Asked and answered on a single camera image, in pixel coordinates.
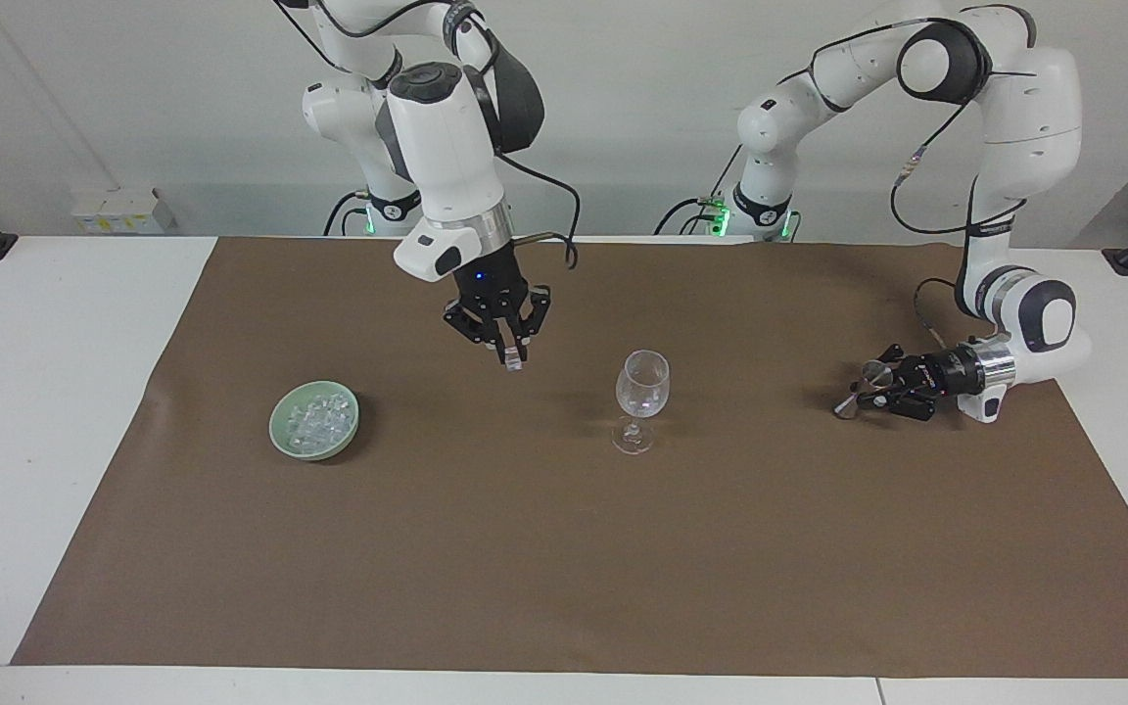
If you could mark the clear ice cube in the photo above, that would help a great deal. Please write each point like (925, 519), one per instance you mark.
(514, 362)

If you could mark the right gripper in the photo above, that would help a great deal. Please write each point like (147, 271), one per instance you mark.
(491, 282)

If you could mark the heap of clear ice cubes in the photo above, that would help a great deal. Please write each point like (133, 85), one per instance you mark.
(317, 419)

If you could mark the clear wine glass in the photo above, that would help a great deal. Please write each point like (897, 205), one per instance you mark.
(642, 387)

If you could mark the white wall socket box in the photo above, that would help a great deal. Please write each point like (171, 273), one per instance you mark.
(123, 211)

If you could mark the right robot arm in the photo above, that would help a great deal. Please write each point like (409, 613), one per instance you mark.
(442, 137)

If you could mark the green ceramic bowl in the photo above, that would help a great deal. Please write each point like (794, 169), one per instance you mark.
(282, 431)

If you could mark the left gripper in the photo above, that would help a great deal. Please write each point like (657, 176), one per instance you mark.
(941, 375)

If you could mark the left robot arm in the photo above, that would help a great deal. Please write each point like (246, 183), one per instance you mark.
(1026, 108)

